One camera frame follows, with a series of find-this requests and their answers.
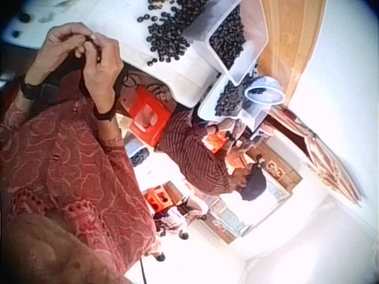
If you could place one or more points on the large red plastic stool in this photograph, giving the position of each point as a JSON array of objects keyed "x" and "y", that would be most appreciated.
[{"x": 148, "y": 116}]

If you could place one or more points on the person's right hand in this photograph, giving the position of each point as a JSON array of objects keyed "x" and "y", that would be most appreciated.
[{"x": 103, "y": 71}]

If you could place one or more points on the black wrist band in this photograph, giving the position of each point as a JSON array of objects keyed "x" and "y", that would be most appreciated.
[
  {"x": 31, "y": 88},
  {"x": 104, "y": 114}
]

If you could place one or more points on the single dark bead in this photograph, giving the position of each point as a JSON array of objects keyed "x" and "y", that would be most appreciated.
[
  {"x": 24, "y": 17},
  {"x": 15, "y": 34}
]

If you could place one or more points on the heap of black beads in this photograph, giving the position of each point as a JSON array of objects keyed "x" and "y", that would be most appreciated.
[
  {"x": 229, "y": 99},
  {"x": 228, "y": 40}
]

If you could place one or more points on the person's left hand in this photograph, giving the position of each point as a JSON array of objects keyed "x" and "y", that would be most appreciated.
[{"x": 54, "y": 47}]

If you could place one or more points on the clear plastic container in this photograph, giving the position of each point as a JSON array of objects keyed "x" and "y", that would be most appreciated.
[{"x": 204, "y": 32}]

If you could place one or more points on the white cup with blue rim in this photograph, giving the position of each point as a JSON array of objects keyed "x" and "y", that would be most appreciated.
[{"x": 266, "y": 87}]

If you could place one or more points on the white bucket with beads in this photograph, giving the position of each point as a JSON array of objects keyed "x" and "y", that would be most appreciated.
[{"x": 136, "y": 152}]

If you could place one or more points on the person's right fingers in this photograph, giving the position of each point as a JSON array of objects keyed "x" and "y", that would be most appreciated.
[{"x": 102, "y": 44}]

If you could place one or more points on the person's left fingers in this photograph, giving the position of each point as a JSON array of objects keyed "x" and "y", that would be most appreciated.
[{"x": 77, "y": 35}]

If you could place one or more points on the white plastic tray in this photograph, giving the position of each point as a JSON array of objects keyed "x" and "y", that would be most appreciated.
[{"x": 208, "y": 108}]

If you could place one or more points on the small red plastic stool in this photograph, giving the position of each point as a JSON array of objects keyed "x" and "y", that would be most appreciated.
[{"x": 158, "y": 199}]

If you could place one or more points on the red patterned curtain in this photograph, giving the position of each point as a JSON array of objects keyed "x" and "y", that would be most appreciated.
[{"x": 325, "y": 161}]

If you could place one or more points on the pile of loose black beads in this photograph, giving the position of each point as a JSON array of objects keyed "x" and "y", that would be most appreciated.
[{"x": 170, "y": 34}]

